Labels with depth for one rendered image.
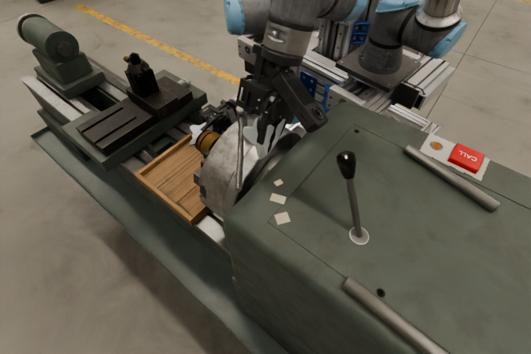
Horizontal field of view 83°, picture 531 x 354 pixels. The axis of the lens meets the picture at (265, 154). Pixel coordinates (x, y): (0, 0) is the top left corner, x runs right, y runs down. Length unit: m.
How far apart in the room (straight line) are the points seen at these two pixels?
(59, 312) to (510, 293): 1.97
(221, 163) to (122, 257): 1.44
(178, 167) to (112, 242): 1.09
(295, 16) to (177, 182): 0.80
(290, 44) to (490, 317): 0.53
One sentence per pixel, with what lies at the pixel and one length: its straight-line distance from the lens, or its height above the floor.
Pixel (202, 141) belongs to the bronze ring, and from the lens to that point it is 0.94.
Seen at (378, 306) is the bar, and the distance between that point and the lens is 0.54.
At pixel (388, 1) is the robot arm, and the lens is 1.08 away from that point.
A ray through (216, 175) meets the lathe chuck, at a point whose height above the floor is 1.18.
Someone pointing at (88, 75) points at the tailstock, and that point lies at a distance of 1.73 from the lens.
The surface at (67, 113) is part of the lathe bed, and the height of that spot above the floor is 0.87.
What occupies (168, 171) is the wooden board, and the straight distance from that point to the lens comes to 1.17.
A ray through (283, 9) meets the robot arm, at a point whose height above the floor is 1.58.
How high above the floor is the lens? 1.77
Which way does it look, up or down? 49 degrees down
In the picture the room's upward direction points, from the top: straight up
